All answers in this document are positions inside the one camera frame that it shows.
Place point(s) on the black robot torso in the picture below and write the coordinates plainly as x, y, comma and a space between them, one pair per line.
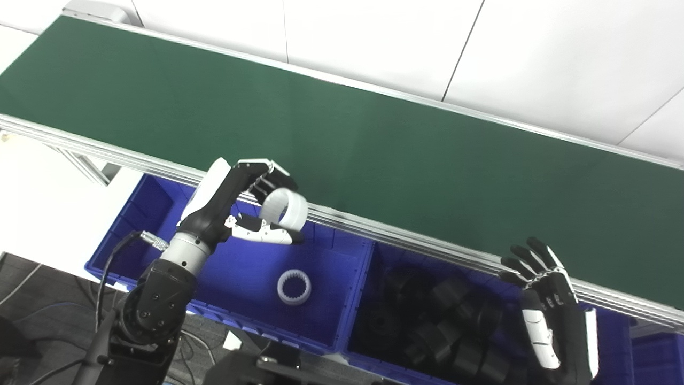
278, 371

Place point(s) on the black gear part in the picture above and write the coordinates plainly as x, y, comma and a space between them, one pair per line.
466, 358
403, 284
450, 292
433, 338
380, 323

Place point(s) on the small white tag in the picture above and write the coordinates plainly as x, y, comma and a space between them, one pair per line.
231, 341

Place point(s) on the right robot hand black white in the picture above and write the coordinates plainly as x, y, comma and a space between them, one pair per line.
566, 331

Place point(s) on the green conveyor belt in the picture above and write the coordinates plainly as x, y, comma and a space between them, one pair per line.
347, 139
374, 230

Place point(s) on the blue bin with black parts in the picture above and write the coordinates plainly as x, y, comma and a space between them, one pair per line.
614, 347

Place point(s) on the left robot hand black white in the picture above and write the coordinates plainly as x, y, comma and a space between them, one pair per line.
214, 198

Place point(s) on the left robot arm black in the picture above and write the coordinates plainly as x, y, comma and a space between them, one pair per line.
160, 299

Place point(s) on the aluminium conveyor leg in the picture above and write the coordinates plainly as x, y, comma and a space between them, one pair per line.
88, 166

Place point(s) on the grey conveyor end housing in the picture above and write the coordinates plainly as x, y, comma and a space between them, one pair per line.
101, 10

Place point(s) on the blue bin with white rings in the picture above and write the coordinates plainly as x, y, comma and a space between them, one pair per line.
240, 289

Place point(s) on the large empty blue bin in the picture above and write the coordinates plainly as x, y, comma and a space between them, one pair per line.
660, 361

